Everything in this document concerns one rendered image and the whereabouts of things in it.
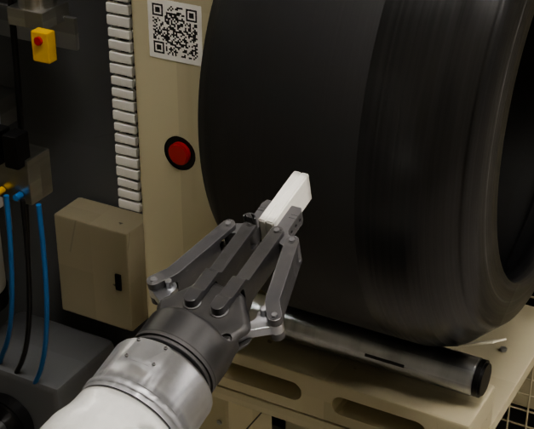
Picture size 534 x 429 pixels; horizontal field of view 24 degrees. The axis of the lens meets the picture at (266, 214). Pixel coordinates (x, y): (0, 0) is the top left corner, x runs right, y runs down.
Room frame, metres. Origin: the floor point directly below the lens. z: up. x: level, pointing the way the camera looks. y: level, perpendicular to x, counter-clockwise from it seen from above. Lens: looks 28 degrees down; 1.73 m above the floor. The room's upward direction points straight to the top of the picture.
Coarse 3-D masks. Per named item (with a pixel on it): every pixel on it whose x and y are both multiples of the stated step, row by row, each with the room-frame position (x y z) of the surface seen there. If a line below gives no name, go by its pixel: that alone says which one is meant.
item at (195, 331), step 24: (216, 288) 0.86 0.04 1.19; (168, 312) 0.81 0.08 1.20; (192, 312) 0.81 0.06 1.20; (240, 312) 0.83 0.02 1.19; (144, 336) 0.80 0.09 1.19; (168, 336) 0.79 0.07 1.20; (192, 336) 0.79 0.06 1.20; (216, 336) 0.80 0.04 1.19; (240, 336) 0.81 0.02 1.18; (192, 360) 0.78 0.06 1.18; (216, 360) 0.79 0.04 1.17; (216, 384) 0.79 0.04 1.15
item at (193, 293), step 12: (252, 216) 0.94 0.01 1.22; (240, 228) 0.93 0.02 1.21; (252, 228) 0.93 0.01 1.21; (240, 240) 0.91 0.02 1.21; (228, 252) 0.90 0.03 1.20; (240, 252) 0.91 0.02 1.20; (252, 252) 0.92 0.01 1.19; (216, 264) 0.89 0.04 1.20; (228, 264) 0.89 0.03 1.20; (240, 264) 0.91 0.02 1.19; (204, 276) 0.87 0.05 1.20; (216, 276) 0.87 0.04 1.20; (228, 276) 0.89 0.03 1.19; (192, 288) 0.86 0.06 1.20; (204, 288) 0.86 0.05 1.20; (192, 300) 0.84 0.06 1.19
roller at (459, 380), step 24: (288, 312) 1.25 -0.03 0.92; (288, 336) 1.24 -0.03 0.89; (312, 336) 1.22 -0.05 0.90; (336, 336) 1.21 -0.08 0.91; (360, 336) 1.20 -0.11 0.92; (384, 336) 1.19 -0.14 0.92; (360, 360) 1.19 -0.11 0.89; (384, 360) 1.17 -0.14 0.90; (408, 360) 1.16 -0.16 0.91; (432, 360) 1.15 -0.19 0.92; (456, 360) 1.15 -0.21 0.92; (480, 360) 1.15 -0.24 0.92; (432, 384) 1.15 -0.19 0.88; (456, 384) 1.13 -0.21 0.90; (480, 384) 1.12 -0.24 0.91
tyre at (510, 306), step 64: (256, 0) 1.15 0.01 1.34; (320, 0) 1.12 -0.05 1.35; (384, 0) 1.09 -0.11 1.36; (448, 0) 1.08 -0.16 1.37; (512, 0) 1.09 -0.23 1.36; (256, 64) 1.12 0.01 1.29; (320, 64) 1.09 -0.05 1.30; (384, 64) 1.06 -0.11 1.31; (448, 64) 1.05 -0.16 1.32; (512, 64) 1.09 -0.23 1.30; (256, 128) 1.10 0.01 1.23; (320, 128) 1.07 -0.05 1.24; (384, 128) 1.04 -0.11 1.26; (448, 128) 1.03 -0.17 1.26; (512, 128) 1.52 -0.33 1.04; (256, 192) 1.10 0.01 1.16; (320, 192) 1.06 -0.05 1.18; (384, 192) 1.03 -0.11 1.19; (448, 192) 1.03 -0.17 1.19; (512, 192) 1.46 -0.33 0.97; (320, 256) 1.08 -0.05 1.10; (384, 256) 1.04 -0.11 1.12; (448, 256) 1.04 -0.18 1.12; (512, 256) 1.36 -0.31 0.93; (384, 320) 1.09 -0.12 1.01; (448, 320) 1.08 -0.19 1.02
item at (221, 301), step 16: (272, 240) 0.91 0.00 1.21; (256, 256) 0.89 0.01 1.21; (272, 256) 0.90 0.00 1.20; (240, 272) 0.88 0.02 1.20; (256, 272) 0.88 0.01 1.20; (272, 272) 0.90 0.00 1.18; (224, 288) 0.85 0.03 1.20; (240, 288) 0.85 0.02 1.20; (256, 288) 0.88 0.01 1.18; (224, 304) 0.83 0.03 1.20
